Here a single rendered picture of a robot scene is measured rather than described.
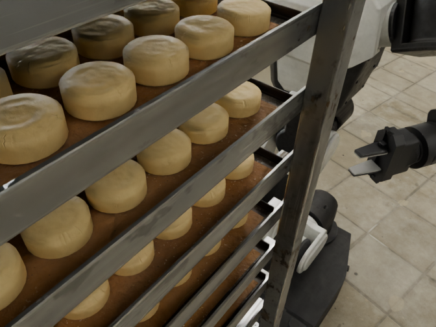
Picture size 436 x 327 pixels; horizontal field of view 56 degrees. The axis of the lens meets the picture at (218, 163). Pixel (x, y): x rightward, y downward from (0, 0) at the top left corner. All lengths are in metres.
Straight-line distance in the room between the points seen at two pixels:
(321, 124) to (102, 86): 0.26
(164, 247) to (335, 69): 0.24
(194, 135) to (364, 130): 2.45
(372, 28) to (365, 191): 1.55
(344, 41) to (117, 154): 0.25
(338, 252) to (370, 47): 1.08
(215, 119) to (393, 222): 1.91
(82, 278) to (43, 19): 0.17
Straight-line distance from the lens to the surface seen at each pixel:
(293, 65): 0.99
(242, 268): 0.63
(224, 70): 0.30
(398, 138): 0.85
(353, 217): 2.21
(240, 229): 0.56
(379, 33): 0.93
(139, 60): 0.31
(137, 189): 0.34
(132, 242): 0.31
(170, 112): 0.27
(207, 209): 0.46
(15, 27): 0.19
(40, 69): 0.32
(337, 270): 1.76
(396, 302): 1.97
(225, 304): 0.58
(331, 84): 0.44
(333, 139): 1.14
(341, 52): 0.42
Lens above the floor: 1.56
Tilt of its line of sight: 42 degrees down
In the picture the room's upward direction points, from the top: 2 degrees clockwise
